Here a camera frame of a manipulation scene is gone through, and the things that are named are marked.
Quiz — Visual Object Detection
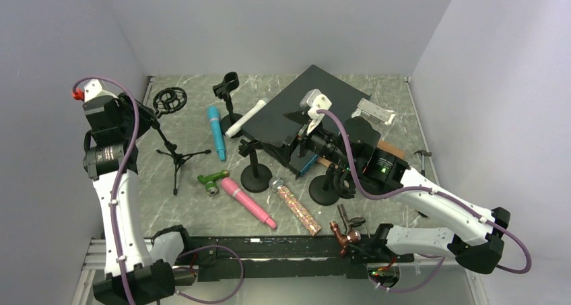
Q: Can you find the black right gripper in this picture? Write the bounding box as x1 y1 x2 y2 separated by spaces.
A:
262 107 358 172

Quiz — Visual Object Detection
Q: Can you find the glitter copper microphone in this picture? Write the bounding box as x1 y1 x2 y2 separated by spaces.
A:
269 176 322 236

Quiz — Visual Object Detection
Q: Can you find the short black clip stand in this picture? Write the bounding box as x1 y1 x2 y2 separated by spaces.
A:
238 139 273 193

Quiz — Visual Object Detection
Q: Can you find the black tripod shock mount stand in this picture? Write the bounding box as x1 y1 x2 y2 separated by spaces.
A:
152 87 211 196

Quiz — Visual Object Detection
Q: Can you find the white microphone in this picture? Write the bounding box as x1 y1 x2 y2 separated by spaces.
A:
224 98 269 138

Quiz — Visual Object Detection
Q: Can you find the pink toy microphone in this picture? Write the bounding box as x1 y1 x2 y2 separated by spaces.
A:
220 177 277 230

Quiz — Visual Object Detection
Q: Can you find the tall black microphone stand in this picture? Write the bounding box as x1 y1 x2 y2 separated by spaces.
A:
212 71 243 134

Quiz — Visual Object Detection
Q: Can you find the blue toy microphone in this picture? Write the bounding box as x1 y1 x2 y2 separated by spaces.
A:
207 106 226 161

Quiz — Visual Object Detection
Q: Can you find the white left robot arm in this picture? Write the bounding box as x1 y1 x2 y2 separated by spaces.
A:
83 91 194 304

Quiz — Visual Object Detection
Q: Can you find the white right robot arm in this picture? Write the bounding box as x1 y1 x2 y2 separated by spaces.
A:
263 110 510 274

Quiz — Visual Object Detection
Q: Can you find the dark blue-edged electronics box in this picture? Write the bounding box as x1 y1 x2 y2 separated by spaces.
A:
242 65 371 178

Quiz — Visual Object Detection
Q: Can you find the green pipe fitting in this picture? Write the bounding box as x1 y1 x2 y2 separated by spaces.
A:
197 170 229 196

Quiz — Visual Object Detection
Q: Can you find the silver pipe fitting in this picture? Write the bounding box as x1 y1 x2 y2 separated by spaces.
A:
337 203 370 237

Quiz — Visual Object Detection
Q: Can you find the wooden board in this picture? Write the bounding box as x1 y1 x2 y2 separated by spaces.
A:
317 140 405 167

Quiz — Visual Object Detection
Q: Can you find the copper pipe fitting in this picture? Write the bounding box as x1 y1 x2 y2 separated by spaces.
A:
329 221 361 257

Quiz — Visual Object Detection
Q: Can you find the black hammer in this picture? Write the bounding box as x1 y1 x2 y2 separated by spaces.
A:
414 149 432 176

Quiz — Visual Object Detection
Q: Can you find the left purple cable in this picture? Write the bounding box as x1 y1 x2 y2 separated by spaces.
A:
72 75 245 305

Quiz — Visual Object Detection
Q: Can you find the purple cable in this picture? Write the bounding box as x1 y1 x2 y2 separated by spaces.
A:
315 108 533 294
72 75 245 305

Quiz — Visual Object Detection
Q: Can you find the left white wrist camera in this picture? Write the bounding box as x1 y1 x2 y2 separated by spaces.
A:
72 79 118 103

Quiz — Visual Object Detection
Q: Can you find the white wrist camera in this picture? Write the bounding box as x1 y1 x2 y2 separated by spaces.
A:
300 88 332 135
72 79 118 103

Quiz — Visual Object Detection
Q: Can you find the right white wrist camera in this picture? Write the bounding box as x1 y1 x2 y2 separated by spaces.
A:
300 88 332 135

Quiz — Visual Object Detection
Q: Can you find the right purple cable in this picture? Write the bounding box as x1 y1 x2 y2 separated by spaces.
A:
315 108 533 294

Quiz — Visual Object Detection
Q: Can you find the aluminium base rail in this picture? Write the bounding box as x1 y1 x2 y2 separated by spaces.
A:
71 234 492 305

